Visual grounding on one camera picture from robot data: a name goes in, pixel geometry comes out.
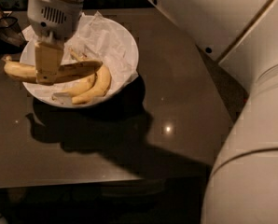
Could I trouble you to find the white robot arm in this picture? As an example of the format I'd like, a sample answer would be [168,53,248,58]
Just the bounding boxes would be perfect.
[28,17,249,224]

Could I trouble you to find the lower yellow banana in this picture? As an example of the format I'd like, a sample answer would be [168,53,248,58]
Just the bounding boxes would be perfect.
[72,65,112,105]

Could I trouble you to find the white paper sheet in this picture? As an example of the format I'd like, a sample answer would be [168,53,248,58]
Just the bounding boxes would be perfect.
[22,25,37,41]

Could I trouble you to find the white crumpled paper liner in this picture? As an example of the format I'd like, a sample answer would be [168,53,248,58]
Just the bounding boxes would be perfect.
[21,11,140,106]

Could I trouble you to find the black wire mesh basket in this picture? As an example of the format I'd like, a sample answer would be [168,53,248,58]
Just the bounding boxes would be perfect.
[0,17,27,54]

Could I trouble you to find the middle yellow banana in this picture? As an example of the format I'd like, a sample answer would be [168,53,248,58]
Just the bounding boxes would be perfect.
[52,49,101,100]

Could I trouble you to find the white bowl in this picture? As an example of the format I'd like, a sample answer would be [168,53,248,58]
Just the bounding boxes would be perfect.
[19,15,140,109]

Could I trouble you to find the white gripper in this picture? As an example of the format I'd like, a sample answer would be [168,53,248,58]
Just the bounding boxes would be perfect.
[27,0,83,85]

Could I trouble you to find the large yellow banana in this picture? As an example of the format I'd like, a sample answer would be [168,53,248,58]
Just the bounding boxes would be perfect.
[3,56,103,85]

